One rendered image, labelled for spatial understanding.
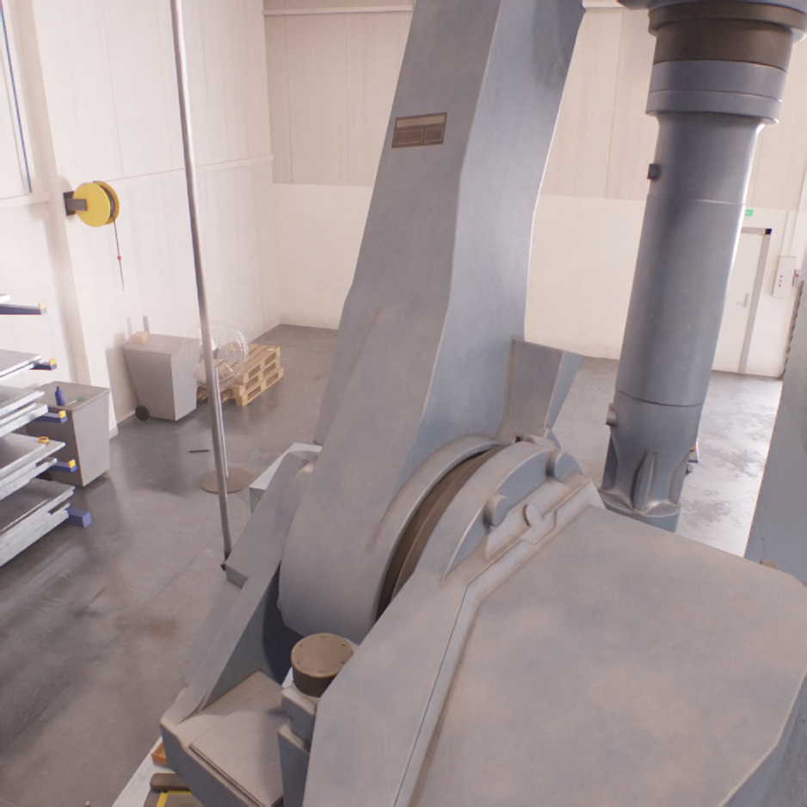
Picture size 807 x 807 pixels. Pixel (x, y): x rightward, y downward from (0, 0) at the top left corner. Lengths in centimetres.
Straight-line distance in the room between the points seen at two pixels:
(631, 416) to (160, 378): 841
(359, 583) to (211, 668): 27
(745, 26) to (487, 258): 40
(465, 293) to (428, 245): 6
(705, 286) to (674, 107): 22
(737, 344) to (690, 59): 1088
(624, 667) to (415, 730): 17
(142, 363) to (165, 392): 44
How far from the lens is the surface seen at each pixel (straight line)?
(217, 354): 746
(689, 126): 100
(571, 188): 1136
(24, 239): 837
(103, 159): 929
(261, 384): 1016
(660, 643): 66
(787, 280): 1153
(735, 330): 1175
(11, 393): 719
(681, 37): 101
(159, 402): 942
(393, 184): 84
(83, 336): 876
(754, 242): 1148
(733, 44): 99
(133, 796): 419
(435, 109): 83
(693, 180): 100
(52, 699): 580
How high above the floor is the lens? 379
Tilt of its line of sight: 23 degrees down
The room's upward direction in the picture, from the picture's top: straight up
